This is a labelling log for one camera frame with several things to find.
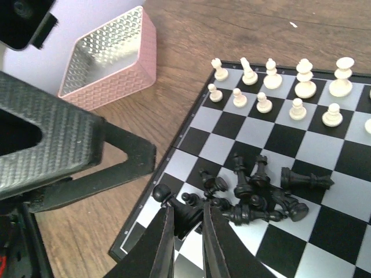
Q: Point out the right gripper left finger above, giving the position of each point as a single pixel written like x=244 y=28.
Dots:
x=153 y=254

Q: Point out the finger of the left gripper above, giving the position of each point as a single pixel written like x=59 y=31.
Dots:
x=43 y=138
x=140 y=162

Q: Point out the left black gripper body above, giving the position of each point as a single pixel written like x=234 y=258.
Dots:
x=23 y=253

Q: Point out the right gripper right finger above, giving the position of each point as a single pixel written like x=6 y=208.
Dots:
x=224 y=254

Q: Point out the pile of black chess pieces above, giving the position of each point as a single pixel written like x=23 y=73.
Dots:
x=258 y=199

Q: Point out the white pawn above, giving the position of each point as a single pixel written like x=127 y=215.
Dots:
x=264 y=105
x=297 y=111
x=332 y=117
x=367 y=126
x=215 y=94
x=239 y=100

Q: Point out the white rook left corner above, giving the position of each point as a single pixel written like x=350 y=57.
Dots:
x=221 y=73

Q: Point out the black and silver chessboard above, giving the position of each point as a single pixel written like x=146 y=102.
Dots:
x=333 y=240

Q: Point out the white knight left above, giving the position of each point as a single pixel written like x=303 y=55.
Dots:
x=249 y=76

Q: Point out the white bishop left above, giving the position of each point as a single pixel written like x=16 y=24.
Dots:
x=272 y=80

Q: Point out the white queen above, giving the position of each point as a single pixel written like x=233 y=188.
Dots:
x=305 y=88

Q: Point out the white king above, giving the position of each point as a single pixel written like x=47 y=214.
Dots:
x=341 y=86

